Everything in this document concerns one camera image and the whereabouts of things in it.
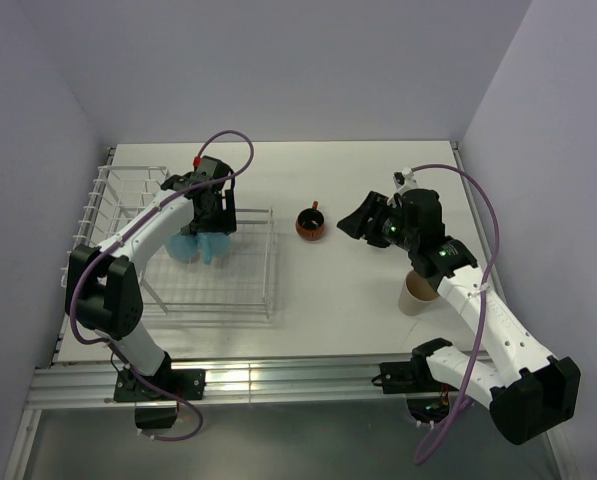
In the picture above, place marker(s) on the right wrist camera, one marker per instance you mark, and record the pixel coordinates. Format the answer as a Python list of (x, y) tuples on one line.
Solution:
[(404, 180)]

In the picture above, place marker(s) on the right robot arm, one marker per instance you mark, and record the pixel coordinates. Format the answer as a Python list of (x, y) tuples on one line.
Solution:
[(527, 389)]

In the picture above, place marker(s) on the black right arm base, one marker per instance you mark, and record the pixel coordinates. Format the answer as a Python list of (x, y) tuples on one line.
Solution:
[(414, 376)]

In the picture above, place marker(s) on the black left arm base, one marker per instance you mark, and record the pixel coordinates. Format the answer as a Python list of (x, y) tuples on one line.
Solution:
[(160, 399)]

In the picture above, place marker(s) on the light blue cream-lined mug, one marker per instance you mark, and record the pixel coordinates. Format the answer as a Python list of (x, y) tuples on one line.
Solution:
[(212, 245)]

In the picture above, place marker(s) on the orange black mug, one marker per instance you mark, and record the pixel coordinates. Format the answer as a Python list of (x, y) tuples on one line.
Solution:
[(310, 223)]

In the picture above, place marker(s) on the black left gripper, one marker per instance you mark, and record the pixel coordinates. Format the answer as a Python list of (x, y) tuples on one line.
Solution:
[(224, 222)]

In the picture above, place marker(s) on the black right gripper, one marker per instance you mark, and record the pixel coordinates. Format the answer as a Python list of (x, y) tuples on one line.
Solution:
[(355, 224)]

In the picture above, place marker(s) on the aluminium mounting rail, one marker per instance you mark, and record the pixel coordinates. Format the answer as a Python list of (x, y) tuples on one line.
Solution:
[(302, 379)]

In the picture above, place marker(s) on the beige cup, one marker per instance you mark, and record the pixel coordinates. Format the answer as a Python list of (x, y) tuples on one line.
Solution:
[(416, 294)]

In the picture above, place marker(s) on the tall light blue mug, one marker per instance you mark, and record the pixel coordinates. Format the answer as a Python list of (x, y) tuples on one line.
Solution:
[(182, 248)]

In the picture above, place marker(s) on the white wire dish rack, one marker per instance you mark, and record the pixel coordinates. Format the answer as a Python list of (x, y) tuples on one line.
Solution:
[(237, 282)]

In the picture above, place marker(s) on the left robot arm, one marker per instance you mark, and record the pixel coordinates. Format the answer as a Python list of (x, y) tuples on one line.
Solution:
[(191, 215)]

